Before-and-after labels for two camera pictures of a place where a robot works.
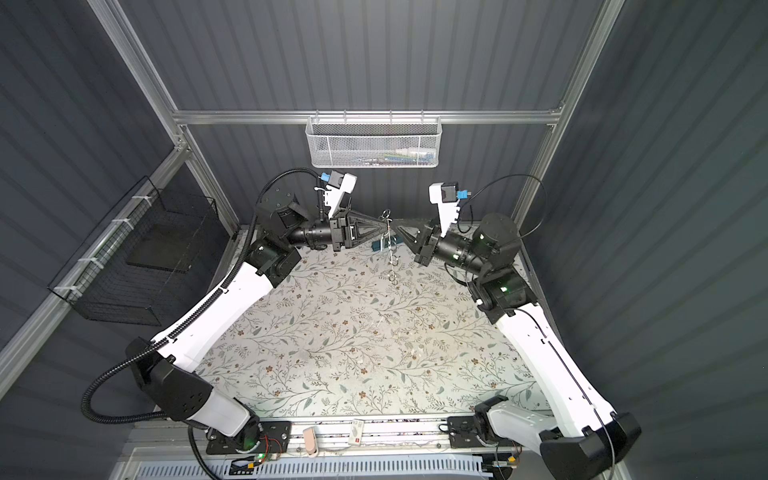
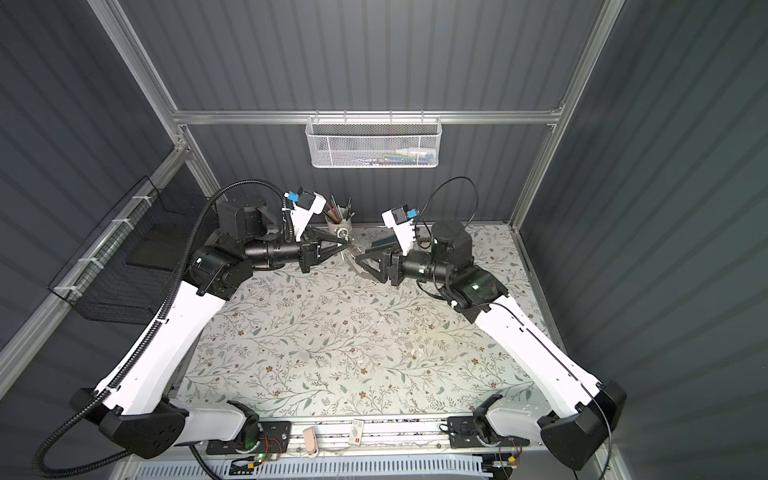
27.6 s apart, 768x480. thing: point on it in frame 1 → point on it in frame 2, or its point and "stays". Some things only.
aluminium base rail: x=425 y=436 stays
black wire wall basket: x=136 y=264 stays
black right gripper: x=426 y=243 → x=391 y=265
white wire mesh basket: x=374 y=141 stays
